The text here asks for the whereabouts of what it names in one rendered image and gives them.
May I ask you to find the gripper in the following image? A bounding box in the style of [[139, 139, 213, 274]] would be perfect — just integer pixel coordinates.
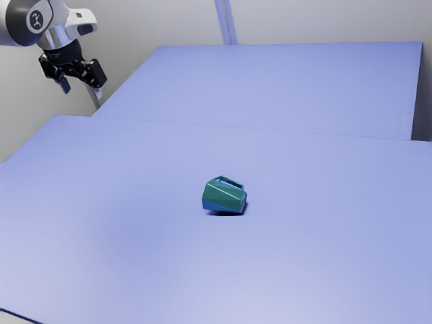
[[37, 39, 109, 100]]

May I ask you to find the teal faceted mug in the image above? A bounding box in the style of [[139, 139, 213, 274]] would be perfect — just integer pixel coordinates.
[[201, 174, 249, 216]]

